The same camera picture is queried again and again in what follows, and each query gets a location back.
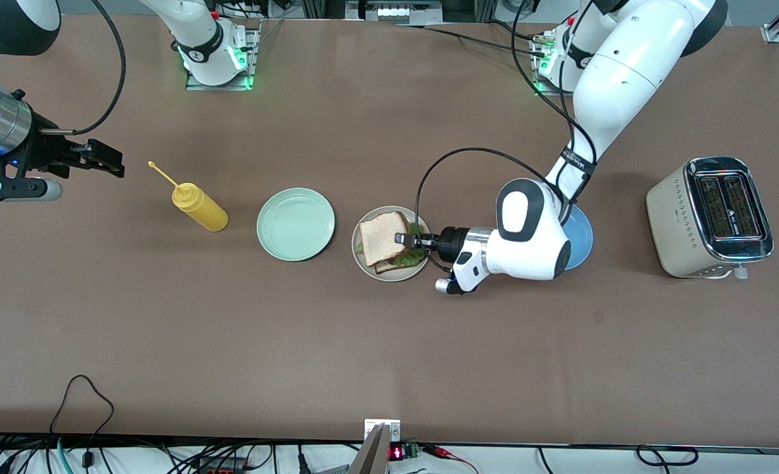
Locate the green lettuce leaf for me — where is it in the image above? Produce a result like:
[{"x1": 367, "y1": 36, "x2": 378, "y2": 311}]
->
[{"x1": 355, "y1": 223, "x2": 431, "y2": 269}]

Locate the beige plate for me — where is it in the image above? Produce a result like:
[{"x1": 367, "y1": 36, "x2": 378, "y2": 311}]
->
[{"x1": 352, "y1": 205, "x2": 432, "y2": 282}]

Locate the yellow squeeze bottle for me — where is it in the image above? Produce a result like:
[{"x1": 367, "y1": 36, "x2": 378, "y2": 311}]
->
[{"x1": 148, "y1": 161, "x2": 230, "y2": 233}]

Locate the pale green plate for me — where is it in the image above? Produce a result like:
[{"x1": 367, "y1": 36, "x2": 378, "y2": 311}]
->
[{"x1": 256, "y1": 188, "x2": 336, "y2": 262}]

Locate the blue plate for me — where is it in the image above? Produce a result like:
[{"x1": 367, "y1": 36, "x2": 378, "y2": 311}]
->
[{"x1": 557, "y1": 204, "x2": 594, "y2": 271}]

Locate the red clip lead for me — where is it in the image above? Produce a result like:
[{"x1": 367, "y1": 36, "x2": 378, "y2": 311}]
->
[{"x1": 421, "y1": 444, "x2": 481, "y2": 474}]

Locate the cream chrome toaster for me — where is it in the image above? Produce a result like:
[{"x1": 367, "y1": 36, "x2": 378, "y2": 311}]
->
[{"x1": 646, "y1": 156, "x2": 775, "y2": 280}]

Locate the white electronic device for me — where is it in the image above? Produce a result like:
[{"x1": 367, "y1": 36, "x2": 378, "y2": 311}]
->
[{"x1": 345, "y1": 0, "x2": 444, "y2": 26}]

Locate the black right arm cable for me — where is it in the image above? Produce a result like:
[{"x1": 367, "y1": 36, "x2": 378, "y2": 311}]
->
[{"x1": 39, "y1": 0, "x2": 127, "y2": 136}]

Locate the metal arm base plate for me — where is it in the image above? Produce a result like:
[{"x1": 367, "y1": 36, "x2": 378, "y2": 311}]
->
[
  {"x1": 185, "y1": 18, "x2": 263, "y2": 92},
  {"x1": 531, "y1": 32, "x2": 604, "y2": 98}
]

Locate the black table cable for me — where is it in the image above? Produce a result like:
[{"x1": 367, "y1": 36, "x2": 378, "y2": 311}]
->
[{"x1": 394, "y1": 20, "x2": 551, "y2": 60}]

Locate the black base connector cable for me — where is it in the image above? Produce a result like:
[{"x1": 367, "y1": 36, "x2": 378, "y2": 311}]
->
[{"x1": 251, "y1": 16, "x2": 288, "y2": 50}]

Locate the aluminium camera post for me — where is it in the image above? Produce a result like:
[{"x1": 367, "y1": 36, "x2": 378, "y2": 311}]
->
[{"x1": 348, "y1": 419, "x2": 403, "y2": 474}]

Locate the black coiled cable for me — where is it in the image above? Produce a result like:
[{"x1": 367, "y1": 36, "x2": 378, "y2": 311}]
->
[{"x1": 635, "y1": 445, "x2": 701, "y2": 468}]

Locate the teal cable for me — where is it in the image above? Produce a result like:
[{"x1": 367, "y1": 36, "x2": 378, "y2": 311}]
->
[{"x1": 55, "y1": 436, "x2": 75, "y2": 474}]

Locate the black looped cable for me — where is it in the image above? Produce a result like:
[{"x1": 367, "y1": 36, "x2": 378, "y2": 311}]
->
[{"x1": 48, "y1": 374, "x2": 116, "y2": 469}]

